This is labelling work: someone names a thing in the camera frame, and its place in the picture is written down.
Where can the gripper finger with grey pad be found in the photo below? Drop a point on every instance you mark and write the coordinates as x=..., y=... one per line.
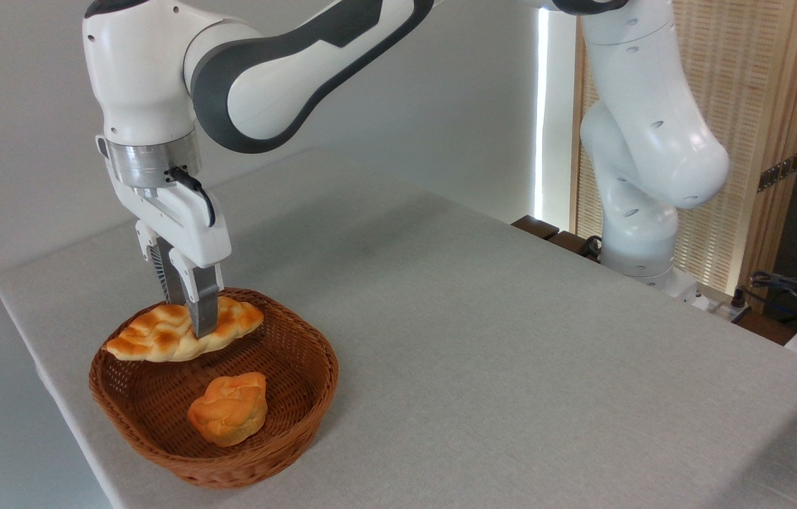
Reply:
x=204, y=304
x=160, y=268

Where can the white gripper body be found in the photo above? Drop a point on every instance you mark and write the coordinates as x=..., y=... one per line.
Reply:
x=183, y=226

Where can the long braided bread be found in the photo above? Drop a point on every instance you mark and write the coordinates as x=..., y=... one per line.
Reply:
x=151, y=336

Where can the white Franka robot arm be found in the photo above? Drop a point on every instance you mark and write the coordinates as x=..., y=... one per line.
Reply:
x=299, y=71

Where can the brown wicker basket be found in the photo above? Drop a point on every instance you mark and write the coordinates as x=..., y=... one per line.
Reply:
x=292, y=353

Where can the round orange bread roll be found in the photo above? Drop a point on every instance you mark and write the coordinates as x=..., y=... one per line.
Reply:
x=229, y=413

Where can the grey tablecloth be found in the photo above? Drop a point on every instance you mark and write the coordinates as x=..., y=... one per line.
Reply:
x=511, y=353

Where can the dark metal screen hinge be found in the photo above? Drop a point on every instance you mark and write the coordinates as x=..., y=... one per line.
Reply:
x=780, y=172

